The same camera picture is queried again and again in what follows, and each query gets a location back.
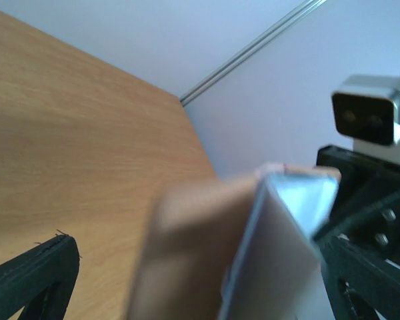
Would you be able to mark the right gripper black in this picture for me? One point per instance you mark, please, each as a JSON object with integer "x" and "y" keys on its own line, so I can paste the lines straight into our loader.
{"x": 367, "y": 207}

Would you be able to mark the left aluminium corner post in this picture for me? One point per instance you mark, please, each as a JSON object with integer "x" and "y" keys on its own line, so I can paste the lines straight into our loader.
{"x": 269, "y": 35}

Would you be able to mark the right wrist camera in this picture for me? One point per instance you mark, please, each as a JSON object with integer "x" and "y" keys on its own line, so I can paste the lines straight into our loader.
{"x": 366, "y": 108}

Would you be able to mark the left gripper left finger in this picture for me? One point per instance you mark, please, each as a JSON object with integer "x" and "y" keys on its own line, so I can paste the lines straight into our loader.
{"x": 39, "y": 282}

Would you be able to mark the pink card holder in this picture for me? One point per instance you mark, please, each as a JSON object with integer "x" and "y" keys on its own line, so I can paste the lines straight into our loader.
{"x": 192, "y": 237}

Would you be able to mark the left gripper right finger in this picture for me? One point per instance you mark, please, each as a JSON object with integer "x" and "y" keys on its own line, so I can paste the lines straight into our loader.
{"x": 359, "y": 284}

